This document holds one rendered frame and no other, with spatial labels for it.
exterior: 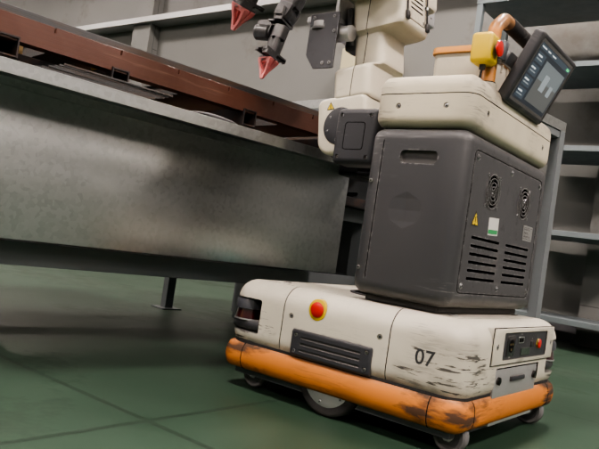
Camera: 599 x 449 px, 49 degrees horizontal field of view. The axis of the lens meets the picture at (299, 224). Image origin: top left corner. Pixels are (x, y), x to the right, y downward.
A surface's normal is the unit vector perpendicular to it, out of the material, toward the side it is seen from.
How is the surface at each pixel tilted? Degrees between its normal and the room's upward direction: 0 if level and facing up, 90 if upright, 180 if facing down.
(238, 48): 90
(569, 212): 90
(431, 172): 90
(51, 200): 90
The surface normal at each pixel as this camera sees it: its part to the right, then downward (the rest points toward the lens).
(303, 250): 0.68, 0.08
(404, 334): -0.61, -0.11
